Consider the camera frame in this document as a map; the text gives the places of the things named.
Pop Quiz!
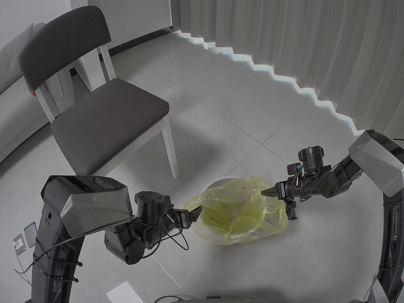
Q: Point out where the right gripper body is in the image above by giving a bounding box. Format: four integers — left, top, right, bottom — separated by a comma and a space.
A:
275, 177, 305, 200

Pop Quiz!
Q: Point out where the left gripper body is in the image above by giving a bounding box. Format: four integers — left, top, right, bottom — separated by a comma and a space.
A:
165, 210, 192, 231

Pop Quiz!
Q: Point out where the yellow plastic bag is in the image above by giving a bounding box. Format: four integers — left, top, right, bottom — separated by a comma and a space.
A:
184, 175, 288, 247

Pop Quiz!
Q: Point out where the white trash bin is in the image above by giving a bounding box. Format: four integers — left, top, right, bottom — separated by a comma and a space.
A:
202, 176, 280, 247

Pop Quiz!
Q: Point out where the grey cushioned white chair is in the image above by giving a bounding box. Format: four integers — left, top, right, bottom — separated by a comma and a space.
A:
19, 5, 180, 214

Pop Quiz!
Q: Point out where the white curtain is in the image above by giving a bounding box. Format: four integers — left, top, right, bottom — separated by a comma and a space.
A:
172, 0, 404, 144

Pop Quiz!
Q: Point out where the bed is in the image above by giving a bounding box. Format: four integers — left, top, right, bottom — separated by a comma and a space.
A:
0, 22, 79, 164

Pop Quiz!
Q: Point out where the white pillow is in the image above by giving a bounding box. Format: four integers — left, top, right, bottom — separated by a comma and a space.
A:
0, 23, 35, 91

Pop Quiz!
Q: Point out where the black cable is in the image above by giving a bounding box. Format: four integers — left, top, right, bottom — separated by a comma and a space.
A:
143, 225, 190, 259

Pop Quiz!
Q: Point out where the white cable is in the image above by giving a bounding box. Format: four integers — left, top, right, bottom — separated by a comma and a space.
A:
13, 247, 33, 278

